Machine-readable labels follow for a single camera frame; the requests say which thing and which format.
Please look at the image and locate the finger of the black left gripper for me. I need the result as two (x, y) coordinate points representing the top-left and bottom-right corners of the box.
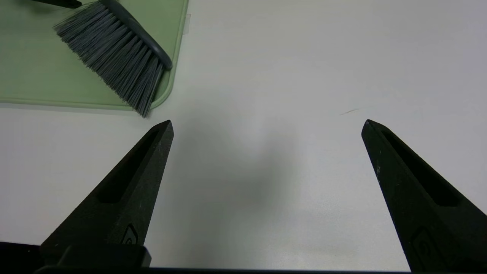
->
(30, 0), (83, 9)

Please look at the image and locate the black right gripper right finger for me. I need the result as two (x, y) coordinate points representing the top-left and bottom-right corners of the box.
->
(361, 119), (487, 272)

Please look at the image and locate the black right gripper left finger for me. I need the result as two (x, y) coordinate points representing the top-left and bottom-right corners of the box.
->
(40, 120), (175, 268)

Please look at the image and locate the black brush with green handle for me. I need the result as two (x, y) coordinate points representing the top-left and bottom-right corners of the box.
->
(53, 0), (173, 118)

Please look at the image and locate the light green plastic tray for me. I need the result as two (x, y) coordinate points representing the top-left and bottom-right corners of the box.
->
(0, 0), (189, 112)

